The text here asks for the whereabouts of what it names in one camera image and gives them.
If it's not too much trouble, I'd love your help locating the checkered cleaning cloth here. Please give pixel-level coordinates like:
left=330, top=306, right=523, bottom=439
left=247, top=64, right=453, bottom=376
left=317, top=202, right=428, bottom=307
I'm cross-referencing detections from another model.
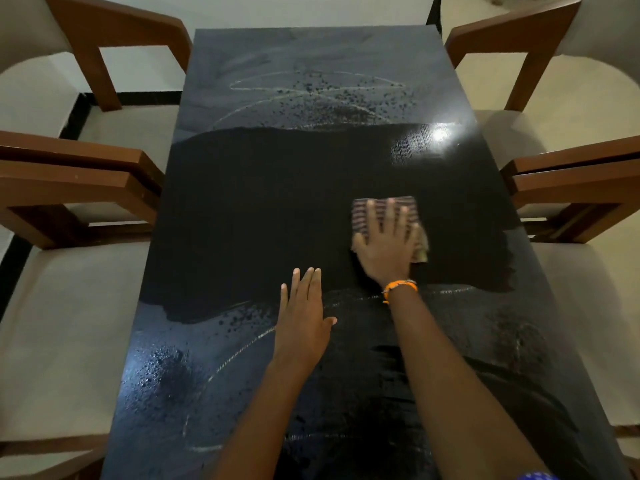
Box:
left=349, top=195, right=430, bottom=264

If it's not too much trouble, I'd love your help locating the person's right forearm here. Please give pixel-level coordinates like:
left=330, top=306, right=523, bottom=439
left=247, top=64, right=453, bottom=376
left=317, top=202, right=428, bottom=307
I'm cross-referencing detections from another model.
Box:
left=387, top=287, right=551, bottom=480

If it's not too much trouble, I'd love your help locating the orange wristband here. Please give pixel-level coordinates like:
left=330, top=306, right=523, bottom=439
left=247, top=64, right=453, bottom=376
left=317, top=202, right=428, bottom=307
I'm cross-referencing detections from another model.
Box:
left=381, top=278, right=419, bottom=305

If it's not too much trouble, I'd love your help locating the person's left forearm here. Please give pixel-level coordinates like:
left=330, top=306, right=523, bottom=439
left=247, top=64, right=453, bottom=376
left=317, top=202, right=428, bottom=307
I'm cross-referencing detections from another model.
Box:
left=209, top=359, right=321, bottom=480

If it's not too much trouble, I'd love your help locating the black table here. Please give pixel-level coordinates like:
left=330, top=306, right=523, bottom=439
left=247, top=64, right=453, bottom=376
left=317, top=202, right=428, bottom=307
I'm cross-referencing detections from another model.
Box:
left=99, top=24, right=632, bottom=480

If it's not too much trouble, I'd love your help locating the person's right hand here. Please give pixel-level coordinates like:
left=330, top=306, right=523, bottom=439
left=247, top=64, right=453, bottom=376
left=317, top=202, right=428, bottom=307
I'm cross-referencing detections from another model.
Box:
left=351, top=197, right=421, bottom=289

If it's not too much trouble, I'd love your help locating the person's left hand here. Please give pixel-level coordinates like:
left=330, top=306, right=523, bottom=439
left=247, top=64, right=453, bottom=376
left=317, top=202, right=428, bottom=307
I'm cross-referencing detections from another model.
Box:
left=272, top=267, right=339, bottom=375

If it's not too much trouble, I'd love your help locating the beige wooden armchair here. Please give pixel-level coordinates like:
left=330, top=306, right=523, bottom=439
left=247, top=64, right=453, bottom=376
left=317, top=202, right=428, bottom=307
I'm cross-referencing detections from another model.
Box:
left=0, top=129, right=166, bottom=480
left=443, top=0, right=640, bottom=171
left=0, top=0, right=193, bottom=173
left=499, top=135, right=640, bottom=480

